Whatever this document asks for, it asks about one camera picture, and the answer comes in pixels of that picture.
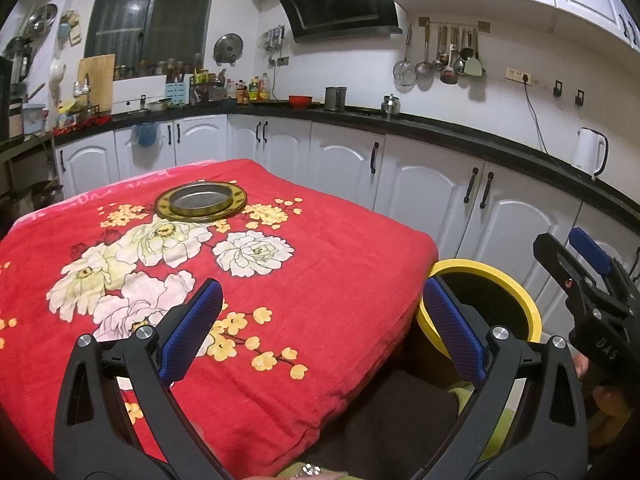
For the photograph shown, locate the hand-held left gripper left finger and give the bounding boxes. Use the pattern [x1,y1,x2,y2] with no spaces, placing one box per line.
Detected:
[54,278,241,480]

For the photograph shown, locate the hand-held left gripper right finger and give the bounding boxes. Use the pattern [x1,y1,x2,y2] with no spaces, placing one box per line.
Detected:
[422,276,591,480]

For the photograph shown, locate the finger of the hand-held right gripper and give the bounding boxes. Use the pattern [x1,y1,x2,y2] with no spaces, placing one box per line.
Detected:
[568,227,640,311]
[532,232,628,321]

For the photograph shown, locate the yellow-rimmed trash bin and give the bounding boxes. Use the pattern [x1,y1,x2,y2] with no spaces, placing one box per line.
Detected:
[414,258,544,391]

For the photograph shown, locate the person's right hand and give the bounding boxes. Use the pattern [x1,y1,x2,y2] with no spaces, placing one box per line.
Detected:
[574,354,635,425]

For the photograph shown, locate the person's left hand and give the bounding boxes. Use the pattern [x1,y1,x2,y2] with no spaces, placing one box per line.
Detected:
[251,465,352,480]

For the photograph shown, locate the white electric kettle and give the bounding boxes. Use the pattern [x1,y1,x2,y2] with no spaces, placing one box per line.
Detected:
[571,127,610,178]

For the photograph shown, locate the dark brown pants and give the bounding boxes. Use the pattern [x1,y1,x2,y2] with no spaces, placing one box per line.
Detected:
[300,367,466,480]

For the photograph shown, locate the gold-rimmed round tray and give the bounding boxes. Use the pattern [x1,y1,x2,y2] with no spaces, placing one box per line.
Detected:
[153,180,249,222]

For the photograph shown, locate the red floral blanket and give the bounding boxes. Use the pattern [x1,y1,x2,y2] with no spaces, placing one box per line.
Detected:
[0,158,440,480]

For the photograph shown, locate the white base cabinets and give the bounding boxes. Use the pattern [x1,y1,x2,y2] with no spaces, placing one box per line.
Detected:
[52,112,640,321]

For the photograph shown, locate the pink blanket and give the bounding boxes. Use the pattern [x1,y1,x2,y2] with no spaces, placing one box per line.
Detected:
[15,160,218,226]

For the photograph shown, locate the black countertop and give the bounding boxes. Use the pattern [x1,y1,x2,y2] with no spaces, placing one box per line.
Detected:
[50,100,640,231]

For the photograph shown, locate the blue cloth bag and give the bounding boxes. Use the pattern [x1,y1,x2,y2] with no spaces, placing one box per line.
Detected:
[131,122,160,147]

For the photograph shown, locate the dark cooking pot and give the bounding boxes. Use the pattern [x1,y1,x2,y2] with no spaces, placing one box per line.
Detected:
[0,180,65,231]

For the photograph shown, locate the green spatula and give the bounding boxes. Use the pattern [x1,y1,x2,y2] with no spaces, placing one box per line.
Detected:
[464,30,485,77]

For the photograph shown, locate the dark red ladle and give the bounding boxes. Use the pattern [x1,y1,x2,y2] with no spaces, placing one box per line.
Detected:
[440,30,460,86]

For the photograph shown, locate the steel spoon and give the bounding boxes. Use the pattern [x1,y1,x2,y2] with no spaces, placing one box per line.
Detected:
[433,27,447,71]

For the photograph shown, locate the steel ladle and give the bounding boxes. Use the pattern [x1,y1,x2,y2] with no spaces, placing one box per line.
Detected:
[416,25,435,77]

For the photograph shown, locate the pile of red peppers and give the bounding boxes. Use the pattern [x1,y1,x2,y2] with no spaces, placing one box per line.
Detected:
[52,115,113,136]

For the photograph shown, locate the blue knife rack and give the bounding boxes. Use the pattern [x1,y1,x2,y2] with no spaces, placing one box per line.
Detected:
[165,79,192,106]

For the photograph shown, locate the condiment rack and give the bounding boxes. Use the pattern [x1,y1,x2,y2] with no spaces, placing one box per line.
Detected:
[192,67,231,103]

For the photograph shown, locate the pale blue plastic container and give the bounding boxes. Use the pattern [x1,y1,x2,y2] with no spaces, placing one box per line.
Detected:
[20,104,48,136]

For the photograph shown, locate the wooden cutting board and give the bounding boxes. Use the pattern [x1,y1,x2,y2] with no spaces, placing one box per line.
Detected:
[77,54,116,111]

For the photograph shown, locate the steel pot lid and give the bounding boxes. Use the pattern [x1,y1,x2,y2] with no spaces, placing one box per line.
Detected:
[213,33,244,64]

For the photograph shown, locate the white plastic scoop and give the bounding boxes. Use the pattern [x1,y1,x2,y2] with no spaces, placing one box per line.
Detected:
[48,57,67,96]

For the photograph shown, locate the black microwave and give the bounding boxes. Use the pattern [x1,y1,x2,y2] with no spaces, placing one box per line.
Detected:
[0,57,13,141]

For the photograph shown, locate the dark window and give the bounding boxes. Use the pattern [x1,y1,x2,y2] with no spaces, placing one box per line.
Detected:
[82,0,221,68]

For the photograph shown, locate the blender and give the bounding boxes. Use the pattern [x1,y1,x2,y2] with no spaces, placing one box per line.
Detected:
[5,37,33,83]

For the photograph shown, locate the packaged kitchen tools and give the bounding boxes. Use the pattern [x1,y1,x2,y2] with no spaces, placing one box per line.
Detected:
[57,10,83,46]

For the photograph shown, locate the black range hood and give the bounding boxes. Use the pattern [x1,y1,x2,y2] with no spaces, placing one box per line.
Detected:
[268,0,403,43]

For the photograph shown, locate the steel colander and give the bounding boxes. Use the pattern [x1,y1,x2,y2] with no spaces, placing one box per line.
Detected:
[27,4,58,33]

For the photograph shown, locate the black power cable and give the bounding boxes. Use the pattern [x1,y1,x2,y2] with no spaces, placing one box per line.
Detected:
[522,80,546,153]

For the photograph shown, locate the wire mesh skimmer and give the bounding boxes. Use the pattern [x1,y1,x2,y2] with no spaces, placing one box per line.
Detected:
[392,25,418,86]

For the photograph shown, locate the utensil hanging rail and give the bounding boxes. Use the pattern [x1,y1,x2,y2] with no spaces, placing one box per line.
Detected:
[419,16,491,31]

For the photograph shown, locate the wall utensil holder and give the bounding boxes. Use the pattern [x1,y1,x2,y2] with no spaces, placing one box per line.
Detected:
[263,25,287,51]

